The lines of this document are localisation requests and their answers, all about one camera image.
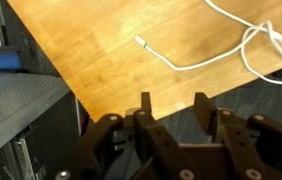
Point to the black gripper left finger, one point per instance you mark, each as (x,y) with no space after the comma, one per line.
(114,146)

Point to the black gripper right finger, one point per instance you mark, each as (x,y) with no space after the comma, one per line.
(264,146)

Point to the grey perforated metal cabinet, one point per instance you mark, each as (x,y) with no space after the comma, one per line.
(14,96)

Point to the black metal side panel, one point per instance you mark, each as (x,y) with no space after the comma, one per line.
(24,43)

